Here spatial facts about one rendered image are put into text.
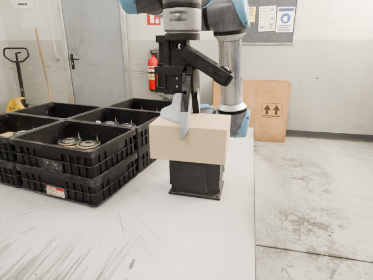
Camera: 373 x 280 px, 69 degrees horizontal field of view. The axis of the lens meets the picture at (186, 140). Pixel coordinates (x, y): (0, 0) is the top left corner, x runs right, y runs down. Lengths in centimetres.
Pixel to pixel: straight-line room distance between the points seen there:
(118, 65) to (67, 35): 92
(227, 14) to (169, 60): 47
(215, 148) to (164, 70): 19
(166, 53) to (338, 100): 378
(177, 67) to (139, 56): 379
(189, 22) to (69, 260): 70
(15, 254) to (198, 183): 63
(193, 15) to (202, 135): 23
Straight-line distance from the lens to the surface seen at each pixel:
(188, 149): 56
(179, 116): 54
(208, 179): 106
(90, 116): 156
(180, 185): 110
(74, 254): 92
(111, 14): 448
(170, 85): 57
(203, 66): 55
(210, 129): 54
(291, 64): 405
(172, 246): 88
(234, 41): 104
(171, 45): 58
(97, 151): 100
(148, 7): 70
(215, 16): 102
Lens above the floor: 128
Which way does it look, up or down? 20 degrees down
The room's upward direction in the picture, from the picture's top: straight up
